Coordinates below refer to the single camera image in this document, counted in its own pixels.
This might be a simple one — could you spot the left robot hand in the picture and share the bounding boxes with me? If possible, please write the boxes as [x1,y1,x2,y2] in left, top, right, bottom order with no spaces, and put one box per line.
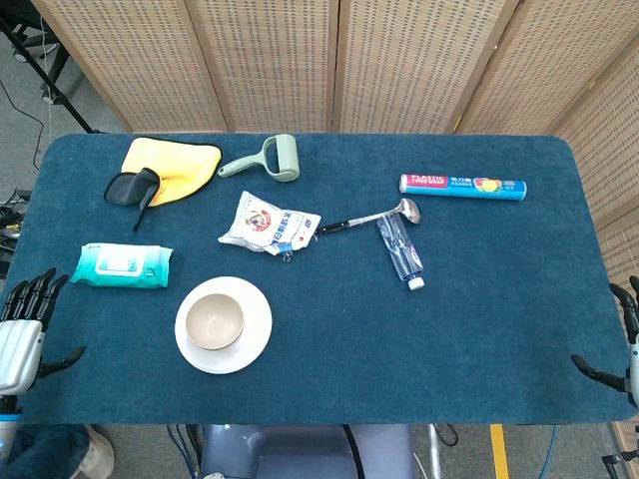
[0,267,87,395]

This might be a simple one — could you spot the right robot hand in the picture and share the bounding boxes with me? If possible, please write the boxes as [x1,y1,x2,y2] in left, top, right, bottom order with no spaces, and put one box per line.
[570,275,639,406]

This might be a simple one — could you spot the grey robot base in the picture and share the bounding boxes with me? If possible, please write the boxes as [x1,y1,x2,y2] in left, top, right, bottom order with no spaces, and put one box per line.
[198,423,416,479]

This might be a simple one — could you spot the teal wet wipes pack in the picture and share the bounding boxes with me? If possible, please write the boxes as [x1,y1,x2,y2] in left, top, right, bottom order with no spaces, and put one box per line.
[69,242,175,289]

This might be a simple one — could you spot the white shoe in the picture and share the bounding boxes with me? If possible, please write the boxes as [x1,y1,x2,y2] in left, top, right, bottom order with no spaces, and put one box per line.
[67,424,116,479]

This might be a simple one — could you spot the blue table mat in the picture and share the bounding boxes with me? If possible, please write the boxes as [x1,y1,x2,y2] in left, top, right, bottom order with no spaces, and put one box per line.
[8,132,639,426]

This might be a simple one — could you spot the beige small bowl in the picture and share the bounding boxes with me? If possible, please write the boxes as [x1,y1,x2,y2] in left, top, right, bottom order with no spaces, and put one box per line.
[185,292,246,351]

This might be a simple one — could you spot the white plate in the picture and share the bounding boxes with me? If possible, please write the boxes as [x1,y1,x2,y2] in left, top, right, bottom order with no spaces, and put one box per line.
[174,276,274,375]

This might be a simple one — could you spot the plastic food wrap box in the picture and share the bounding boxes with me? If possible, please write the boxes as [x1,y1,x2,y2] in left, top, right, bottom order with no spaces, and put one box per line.
[398,173,528,204]

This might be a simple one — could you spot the yellow microfiber cloth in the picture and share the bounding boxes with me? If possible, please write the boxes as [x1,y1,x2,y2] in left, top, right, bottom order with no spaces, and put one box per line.
[121,137,224,208]

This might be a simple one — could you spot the clear plastic water bottle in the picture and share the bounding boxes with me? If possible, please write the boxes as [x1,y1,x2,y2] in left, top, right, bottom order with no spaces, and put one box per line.
[375,215,426,291]

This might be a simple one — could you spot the black tripod stand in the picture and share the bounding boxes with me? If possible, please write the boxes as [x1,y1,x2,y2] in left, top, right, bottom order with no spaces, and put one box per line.
[0,0,109,135]

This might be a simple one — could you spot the white printed food bag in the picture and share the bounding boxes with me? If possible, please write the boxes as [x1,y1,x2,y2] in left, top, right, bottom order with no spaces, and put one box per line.
[217,190,322,256]

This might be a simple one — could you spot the green lint roller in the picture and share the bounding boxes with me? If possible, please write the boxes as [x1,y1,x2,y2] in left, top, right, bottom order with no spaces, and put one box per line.
[217,133,302,184]

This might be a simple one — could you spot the woven folding screen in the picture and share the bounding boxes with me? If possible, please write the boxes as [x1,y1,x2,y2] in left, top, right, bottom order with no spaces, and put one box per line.
[30,0,639,300]

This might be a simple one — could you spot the metal ladle black handle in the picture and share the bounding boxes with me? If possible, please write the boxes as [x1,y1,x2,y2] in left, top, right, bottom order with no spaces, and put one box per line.
[313,198,421,239]

